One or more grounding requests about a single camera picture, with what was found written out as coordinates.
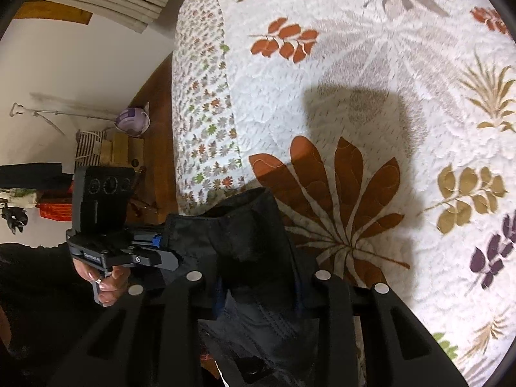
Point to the black pants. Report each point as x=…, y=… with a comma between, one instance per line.
x=242, y=229

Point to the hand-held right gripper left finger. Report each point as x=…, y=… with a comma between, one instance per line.
x=181, y=310

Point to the striped tote bag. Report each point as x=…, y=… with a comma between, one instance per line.
x=89, y=147

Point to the purple white round bag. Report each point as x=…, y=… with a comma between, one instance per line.
x=133, y=121

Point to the cardboard box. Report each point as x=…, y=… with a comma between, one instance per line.
x=123, y=149

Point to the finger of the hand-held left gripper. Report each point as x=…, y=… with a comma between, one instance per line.
x=153, y=240
x=159, y=258

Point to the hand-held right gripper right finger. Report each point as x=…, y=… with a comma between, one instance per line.
x=338, y=310

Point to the person's left hand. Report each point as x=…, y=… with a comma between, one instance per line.
x=115, y=286

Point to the floral quilted bedspread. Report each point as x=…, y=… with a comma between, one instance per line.
x=363, y=68

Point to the person's left forearm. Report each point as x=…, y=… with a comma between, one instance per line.
x=36, y=298

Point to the black flat board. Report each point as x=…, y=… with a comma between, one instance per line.
x=32, y=175

